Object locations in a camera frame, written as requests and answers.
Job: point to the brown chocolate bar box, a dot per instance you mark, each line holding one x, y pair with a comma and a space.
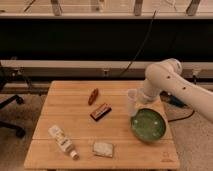
100, 112

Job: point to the white plastic bottle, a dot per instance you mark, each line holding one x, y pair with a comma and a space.
64, 143

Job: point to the white ceramic cup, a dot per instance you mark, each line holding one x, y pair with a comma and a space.
131, 102

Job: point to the blue power box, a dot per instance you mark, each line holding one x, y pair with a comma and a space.
174, 101

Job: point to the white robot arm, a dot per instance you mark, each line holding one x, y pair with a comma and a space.
165, 76

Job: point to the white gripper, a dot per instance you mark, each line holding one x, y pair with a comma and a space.
147, 95

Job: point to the brown oblong snack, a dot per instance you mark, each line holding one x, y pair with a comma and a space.
93, 96

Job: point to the green ceramic bowl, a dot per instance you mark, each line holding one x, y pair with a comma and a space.
148, 125

